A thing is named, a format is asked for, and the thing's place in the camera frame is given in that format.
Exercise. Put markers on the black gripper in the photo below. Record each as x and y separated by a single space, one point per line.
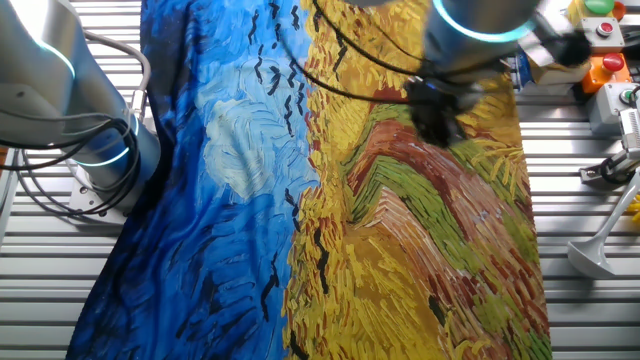
440 97

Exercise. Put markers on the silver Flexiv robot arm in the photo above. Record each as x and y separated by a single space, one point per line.
45 95

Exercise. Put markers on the grey box green button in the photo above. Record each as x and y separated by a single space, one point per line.
607 107

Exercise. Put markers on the Van Gogh painting print cloth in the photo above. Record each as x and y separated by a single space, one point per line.
280 200

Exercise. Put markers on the orange box red stop button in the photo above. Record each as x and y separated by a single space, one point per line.
606 72

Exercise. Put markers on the grey box red stop button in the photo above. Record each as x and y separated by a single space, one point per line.
602 34

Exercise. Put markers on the yellow box green button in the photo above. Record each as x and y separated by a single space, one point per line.
595 9

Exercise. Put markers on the yellow toy at table edge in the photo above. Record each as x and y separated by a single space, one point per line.
636 210

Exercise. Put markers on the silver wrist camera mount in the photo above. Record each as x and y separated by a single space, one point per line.
555 45

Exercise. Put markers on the silver depth camera on stand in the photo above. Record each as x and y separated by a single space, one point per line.
631 132

